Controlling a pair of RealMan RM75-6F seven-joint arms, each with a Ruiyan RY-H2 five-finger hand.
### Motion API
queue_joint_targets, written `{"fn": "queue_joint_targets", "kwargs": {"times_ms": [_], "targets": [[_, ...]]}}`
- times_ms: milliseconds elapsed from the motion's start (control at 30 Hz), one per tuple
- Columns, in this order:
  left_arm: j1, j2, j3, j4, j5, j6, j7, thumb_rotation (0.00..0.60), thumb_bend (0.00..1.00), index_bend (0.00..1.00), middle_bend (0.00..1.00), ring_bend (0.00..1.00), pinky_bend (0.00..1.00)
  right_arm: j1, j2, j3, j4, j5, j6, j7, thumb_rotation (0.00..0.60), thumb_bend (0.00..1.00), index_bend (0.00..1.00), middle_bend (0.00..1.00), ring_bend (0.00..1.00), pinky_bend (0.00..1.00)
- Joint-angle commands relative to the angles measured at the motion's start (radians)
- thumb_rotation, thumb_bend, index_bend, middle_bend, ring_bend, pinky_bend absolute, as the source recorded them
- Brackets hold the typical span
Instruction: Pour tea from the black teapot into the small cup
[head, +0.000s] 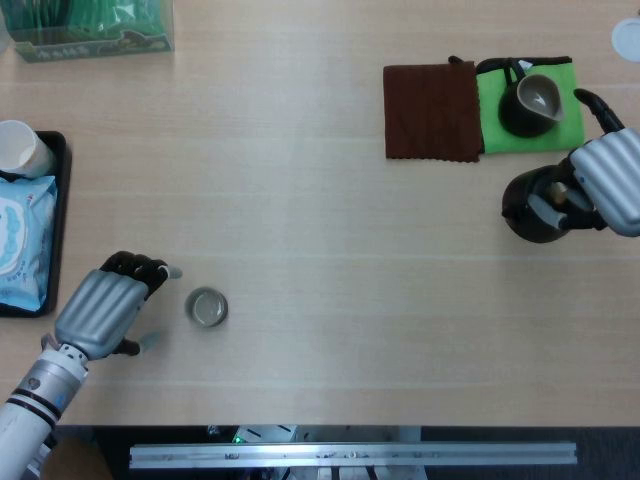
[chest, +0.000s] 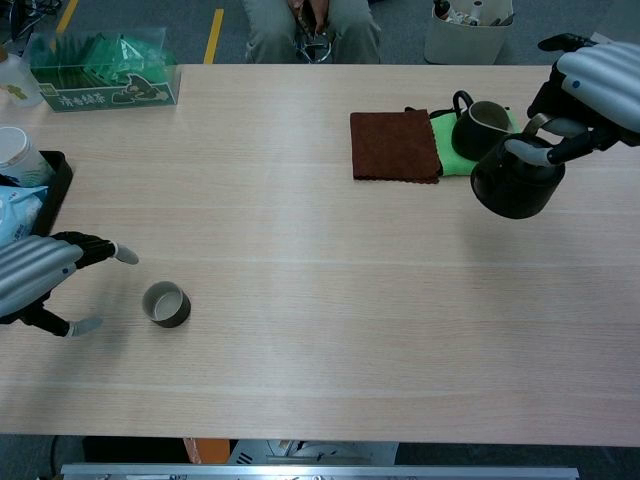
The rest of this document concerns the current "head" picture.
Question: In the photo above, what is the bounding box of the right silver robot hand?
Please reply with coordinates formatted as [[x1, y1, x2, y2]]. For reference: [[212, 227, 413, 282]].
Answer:
[[527, 88, 640, 236]]

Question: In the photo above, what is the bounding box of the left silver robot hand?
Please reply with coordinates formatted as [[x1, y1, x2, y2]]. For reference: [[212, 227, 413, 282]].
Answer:
[[53, 251, 184, 360]]

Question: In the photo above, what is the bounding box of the black cast iron teapot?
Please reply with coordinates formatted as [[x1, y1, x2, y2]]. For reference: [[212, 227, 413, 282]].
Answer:
[[501, 165, 601, 245]]

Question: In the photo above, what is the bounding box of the small grey metal cup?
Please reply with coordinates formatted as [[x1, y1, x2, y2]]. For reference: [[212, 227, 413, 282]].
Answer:
[[184, 286, 230, 329]]

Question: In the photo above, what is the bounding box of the blue wet wipes pack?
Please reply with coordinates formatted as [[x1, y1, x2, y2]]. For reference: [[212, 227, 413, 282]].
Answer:
[[0, 172, 59, 314]]

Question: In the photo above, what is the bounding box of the green microfibre cloth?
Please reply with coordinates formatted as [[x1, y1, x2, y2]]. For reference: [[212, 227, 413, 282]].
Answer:
[[474, 55, 586, 155]]

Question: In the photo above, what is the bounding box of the black pitcher grey inside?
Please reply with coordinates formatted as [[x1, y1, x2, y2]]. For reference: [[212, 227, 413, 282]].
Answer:
[[498, 57, 565, 139]]

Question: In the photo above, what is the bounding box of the black plastic tray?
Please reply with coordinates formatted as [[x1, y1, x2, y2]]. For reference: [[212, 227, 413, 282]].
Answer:
[[0, 130, 73, 319]]

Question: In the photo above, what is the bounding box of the white round lid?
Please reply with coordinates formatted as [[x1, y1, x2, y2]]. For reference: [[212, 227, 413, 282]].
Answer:
[[610, 17, 640, 63]]

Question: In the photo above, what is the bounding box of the white paper cup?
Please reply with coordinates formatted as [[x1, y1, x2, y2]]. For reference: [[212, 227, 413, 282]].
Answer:
[[0, 119, 55, 180]]

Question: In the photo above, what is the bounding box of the brown tea cloth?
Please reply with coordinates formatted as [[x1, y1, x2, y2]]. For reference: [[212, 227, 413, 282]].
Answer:
[[382, 55, 482, 164]]

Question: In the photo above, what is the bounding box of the clear green tea box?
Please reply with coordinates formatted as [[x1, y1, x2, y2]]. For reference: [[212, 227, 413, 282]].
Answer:
[[0, 0, 176, 64]]

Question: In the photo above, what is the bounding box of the aluminium profile rail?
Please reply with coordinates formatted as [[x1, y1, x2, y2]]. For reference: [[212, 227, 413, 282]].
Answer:
[[128, 441, 579, 470]]

